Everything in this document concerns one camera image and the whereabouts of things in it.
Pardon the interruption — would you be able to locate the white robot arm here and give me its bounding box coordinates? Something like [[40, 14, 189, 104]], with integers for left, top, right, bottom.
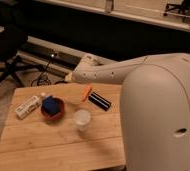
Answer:
[[66, 53, 190, 171]]

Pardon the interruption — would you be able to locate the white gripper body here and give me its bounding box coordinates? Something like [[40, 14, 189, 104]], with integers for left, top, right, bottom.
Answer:
[[65, 54, 100, 82]]

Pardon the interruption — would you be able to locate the black cable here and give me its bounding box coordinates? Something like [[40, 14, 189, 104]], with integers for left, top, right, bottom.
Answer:
[[30, 53, 69, 88]]

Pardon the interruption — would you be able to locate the black rectangular box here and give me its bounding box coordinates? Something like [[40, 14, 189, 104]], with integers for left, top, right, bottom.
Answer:
[[88, 92, 111, 111]]

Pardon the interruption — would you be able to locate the wooden table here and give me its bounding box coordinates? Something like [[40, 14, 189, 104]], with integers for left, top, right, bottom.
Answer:
[[0, 84, 125, 171]]

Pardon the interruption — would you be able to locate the red bowl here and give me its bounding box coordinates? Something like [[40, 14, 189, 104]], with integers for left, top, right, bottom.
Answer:
[[41, 96, 65, 121]]

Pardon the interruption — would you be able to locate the blue block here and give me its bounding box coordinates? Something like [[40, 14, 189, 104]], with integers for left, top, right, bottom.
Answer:
[[42, 96, 60, 116]]

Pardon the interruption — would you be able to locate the white remote control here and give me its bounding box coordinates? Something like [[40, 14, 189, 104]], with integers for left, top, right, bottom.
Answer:
[[15, 95, 40, 119]]

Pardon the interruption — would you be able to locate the black office chair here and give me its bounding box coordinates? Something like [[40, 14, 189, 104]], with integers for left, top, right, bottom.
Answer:
[[0, 25, 44, 86]]

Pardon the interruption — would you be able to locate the white ceramic cup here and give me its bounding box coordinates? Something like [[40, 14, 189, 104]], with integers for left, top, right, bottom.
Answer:
[[74, 109, 91, 131]]

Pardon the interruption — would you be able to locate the orange marker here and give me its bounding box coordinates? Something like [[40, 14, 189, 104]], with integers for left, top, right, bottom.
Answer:
[[82, 85, 92, 102]]

